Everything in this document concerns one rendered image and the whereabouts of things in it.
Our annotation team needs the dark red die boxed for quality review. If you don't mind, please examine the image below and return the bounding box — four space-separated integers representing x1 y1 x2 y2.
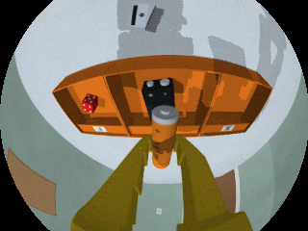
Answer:
82 94 98 114

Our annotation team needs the orange battery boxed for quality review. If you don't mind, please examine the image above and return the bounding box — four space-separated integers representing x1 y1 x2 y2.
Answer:
152 105 179 168

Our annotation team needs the black 9v battery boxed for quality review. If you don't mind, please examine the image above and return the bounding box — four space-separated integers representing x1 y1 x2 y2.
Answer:
141 78 175 125

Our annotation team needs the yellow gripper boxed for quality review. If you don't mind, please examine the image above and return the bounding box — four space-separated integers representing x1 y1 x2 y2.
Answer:
70 135 253 231

